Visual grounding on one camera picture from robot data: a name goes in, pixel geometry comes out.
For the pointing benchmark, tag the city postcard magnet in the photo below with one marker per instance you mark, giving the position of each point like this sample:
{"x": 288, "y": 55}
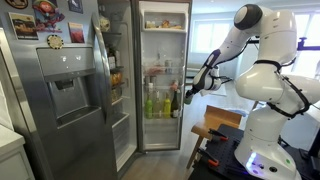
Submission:
{"x": 23, "y": 26}

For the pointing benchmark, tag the white lower counter cabinet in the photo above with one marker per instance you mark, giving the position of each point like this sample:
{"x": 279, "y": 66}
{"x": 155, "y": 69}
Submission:
{"x": 13, "y": 163}

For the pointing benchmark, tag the pale green bottle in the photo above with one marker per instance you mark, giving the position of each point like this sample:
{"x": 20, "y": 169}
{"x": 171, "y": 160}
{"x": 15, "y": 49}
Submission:
{"x": 158, "y": 108}

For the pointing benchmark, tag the fridge cabinet white interior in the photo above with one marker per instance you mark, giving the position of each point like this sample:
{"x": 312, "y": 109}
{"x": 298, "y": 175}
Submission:
{"x": 130, "y": 126}

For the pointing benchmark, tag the clear crisper drawer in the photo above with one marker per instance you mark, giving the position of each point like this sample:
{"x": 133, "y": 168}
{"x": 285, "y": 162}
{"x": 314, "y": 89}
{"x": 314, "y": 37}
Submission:
{"x": 125, "y": 140}

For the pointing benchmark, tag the round dark magnet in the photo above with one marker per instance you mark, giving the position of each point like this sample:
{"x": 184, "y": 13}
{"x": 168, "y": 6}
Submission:
{"x": 16, "y": 3}

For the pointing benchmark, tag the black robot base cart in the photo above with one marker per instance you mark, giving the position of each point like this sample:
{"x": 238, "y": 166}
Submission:
{"x": 223, "y": 151}

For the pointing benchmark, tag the wooden chair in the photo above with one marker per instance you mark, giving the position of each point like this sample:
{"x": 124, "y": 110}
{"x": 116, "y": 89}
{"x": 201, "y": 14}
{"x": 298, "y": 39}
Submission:
{"x": 220, "y": 117}

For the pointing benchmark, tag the water ice dispenser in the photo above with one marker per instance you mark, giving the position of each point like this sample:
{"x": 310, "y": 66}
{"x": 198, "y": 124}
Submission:
{"x": 66, "y": 100}

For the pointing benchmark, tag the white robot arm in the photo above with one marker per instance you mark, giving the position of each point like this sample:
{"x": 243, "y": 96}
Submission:
{"x": 276, "y": 33}

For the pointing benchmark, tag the orange white plastic tub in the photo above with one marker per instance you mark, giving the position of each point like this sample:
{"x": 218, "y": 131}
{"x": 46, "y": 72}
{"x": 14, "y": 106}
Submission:
{"x": 154, "y": 71}

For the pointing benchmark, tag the small window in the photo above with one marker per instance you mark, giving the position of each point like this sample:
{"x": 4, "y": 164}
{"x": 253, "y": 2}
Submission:
{"x": 208, "y": 36}

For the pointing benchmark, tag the yellow green bottle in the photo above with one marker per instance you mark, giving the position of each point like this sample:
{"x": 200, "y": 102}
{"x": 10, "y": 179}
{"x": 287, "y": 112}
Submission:
{"x": 167, "y": 108}

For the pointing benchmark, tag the dark picture magnet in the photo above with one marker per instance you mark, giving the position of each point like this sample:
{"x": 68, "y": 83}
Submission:
{"x": 75, "y": 6}

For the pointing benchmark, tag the pale green cabbage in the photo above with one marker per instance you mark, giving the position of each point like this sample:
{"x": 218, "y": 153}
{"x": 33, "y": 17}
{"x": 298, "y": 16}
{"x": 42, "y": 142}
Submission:
{"x": 105, "y": 24}

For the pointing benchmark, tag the stainless steel freezer door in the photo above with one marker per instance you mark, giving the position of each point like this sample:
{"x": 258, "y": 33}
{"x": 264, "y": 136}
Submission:
{"x": 83, "y": 150}

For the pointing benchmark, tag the orange black clamp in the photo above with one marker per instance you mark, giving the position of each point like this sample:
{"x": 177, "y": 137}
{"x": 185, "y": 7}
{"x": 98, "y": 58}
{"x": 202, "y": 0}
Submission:
{"x": 216, "y": 133}
{"x": 208, "y": 158}

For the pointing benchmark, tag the dark wine bottle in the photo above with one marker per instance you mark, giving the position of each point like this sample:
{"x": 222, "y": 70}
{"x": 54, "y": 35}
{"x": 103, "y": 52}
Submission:
{"x": 175, "y": 105}

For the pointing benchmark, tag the butter packs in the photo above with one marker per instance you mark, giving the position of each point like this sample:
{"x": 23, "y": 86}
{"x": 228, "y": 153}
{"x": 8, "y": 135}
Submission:
{"x": 165, "y": 24}

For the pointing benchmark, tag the green bottle white cap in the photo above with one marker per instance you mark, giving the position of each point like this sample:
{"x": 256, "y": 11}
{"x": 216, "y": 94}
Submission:
{"x": 149, "y": 108}

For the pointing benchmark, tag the red landscape postcard magnet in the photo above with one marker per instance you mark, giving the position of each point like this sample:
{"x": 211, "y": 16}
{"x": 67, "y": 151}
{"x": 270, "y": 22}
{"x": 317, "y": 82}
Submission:
{"x": 76, "y": 33}

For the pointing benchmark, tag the large window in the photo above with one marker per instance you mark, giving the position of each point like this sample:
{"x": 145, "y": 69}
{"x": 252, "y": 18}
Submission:
{"x": 311, "y": 26}

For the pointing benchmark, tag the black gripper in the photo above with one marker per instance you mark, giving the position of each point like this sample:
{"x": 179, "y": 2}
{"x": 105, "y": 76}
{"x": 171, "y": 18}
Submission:
{"x": 196, "y": 91}

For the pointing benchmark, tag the open fridge door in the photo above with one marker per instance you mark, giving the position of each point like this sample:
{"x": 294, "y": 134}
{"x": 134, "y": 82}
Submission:
{"x": 161, "y": 136}

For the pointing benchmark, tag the yellow fruit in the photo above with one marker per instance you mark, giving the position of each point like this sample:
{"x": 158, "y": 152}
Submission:
{"x": 116, "y": 79}

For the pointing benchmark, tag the round gold magnet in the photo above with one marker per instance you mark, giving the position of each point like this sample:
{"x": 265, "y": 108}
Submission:
{"x": 55, "y": 41}

